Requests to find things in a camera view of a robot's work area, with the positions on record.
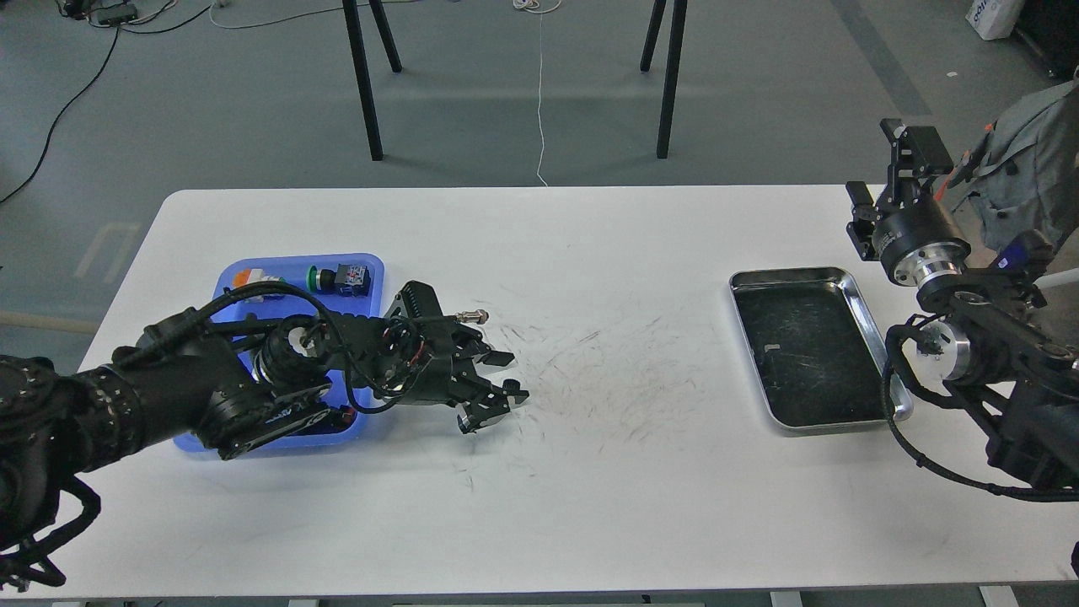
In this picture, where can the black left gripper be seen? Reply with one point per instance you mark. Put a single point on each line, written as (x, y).
(425, 357)

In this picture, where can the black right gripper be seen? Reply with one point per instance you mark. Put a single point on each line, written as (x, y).
(920, 240)

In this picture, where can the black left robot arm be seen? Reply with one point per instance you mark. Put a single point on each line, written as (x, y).
(249, 367)

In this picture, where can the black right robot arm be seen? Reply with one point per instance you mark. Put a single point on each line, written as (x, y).
(972, 347)

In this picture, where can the grey backpack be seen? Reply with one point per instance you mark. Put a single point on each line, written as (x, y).
(1021, 175)

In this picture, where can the silver metal tray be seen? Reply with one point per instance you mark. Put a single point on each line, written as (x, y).
(815, 347)

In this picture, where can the white bag corner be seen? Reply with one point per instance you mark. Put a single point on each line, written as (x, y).
(993, 19)

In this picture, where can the blue plastic tray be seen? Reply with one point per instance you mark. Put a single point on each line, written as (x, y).
(293, 269)

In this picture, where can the orange white push button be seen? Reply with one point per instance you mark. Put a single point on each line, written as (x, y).
(250, 276)

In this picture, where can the black table leg right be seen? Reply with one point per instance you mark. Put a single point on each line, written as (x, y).
(680, 10)

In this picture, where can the black table leg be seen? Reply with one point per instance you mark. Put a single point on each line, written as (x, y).
(680, 10)
(361, 68)

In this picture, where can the black table leg left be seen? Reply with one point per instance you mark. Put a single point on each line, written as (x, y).
(361, 68)

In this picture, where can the black power strip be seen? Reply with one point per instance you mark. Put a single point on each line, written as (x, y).
(113, 15)

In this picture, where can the green push button switch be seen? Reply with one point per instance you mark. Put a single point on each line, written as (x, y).
(346, 280)

